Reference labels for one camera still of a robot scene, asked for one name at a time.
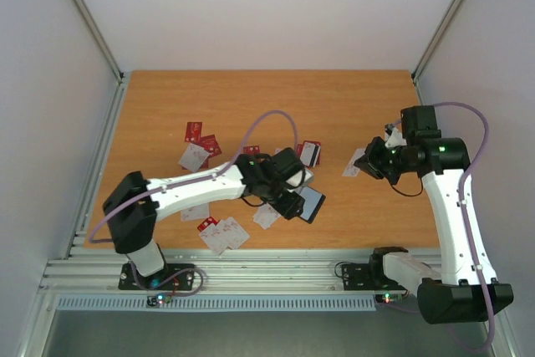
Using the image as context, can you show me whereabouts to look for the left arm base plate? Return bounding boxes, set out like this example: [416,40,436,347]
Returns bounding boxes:
[118,263,198,291]

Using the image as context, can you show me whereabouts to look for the controller board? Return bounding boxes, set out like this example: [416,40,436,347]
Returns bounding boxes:
[146,293,174,308]
[375,291,410,304]

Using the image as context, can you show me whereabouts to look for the grey slotted cable duct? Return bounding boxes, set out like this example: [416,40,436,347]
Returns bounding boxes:
[56,294,376,313]

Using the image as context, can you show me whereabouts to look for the black leather card holder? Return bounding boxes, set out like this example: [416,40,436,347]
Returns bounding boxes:
[298,186,326,224]

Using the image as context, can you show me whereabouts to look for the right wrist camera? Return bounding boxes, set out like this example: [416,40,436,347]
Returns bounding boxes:
[384,124,406,149]

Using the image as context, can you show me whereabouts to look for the red card far left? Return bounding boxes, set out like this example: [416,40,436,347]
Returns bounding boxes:
[184,121,202,143]

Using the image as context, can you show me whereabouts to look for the red card with white card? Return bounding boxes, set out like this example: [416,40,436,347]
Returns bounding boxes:
[297,140,321,168]

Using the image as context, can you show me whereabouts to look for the aluminium table edge rail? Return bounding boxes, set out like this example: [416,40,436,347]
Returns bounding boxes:
[38,247,373,295]

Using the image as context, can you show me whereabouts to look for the red card under pile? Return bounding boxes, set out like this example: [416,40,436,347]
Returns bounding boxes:
[197,216,219,232]

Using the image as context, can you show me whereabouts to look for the left frame post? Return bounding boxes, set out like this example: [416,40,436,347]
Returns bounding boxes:
[48,0,126,84]

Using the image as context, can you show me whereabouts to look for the right controller board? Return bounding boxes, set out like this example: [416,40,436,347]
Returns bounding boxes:
[375,291,410,304]

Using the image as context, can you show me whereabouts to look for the white floral cards near holder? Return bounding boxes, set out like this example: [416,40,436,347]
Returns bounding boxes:
[252,204,281,230]

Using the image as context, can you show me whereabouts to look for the left controller board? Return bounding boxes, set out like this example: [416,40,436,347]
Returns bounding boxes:
[146,293,174,308]

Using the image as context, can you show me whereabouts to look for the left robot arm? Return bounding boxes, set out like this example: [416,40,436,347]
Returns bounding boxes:
[102,147,313,288]

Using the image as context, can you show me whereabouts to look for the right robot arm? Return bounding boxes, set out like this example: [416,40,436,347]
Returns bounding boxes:
[354,105,514,324]

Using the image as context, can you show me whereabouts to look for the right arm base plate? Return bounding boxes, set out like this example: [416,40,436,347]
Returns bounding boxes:
[339,263,406,292]

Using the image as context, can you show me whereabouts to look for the frame post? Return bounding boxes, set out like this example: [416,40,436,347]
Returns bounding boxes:
[411,0,466,85]
[48,0,126,84]

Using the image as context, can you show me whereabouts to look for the right frame post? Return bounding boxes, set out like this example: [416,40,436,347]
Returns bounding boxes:
[411,0,466,85]

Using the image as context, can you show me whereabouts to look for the red card centre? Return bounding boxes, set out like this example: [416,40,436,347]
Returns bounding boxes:
[242,145,260,156]

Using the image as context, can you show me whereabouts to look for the white floral card pile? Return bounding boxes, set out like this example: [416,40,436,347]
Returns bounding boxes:
[199,217,250,255]

